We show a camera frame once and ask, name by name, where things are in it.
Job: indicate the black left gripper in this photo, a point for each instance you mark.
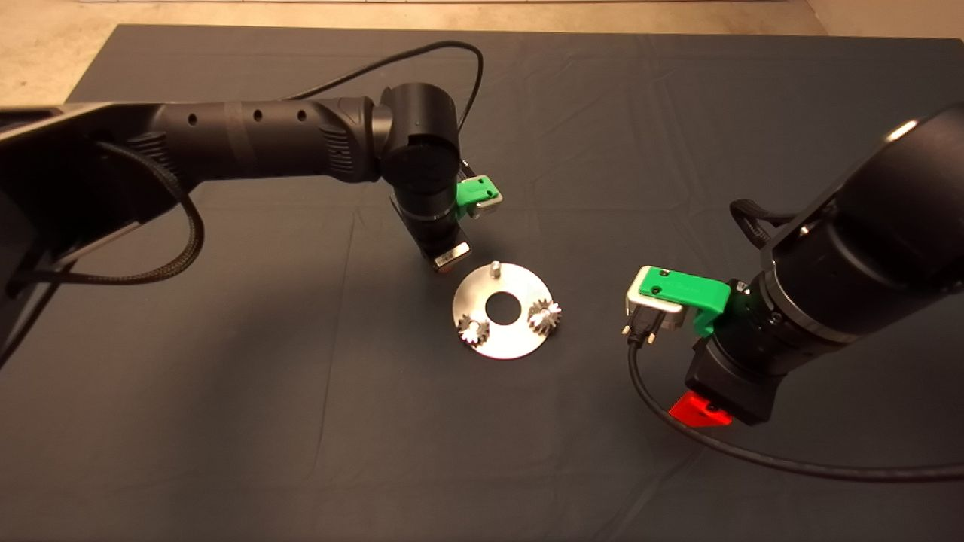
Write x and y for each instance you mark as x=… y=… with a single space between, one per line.
x=440 y=241

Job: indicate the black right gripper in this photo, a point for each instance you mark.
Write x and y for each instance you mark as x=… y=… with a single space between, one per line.
x=730 y=384

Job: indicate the small steel planetary gear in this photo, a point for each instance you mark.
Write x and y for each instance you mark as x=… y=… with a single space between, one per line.
x=544 y=316
x=473 y=330

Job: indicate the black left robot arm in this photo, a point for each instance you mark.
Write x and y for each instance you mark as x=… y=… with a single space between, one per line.
x=248 y=139

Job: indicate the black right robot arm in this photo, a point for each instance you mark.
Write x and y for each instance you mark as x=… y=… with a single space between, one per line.
x=866 y=248

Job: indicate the round metal carrier plate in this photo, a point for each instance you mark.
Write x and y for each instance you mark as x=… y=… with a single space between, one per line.
x=504 y=339

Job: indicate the dark grey table cloth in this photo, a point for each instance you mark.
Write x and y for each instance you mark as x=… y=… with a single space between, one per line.
x=602 y=452

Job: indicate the green left camera mount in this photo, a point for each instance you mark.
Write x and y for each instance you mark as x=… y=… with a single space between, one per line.
x=473 y=192

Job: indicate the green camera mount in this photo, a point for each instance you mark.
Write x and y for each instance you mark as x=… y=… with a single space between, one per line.
x=681 y=286
x=473 y=192

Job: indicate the silver right camera box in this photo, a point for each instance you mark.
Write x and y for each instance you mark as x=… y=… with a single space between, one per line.
x=651 y=305

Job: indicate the green right camera mount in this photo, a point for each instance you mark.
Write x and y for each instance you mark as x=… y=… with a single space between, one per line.
x=681 y=286

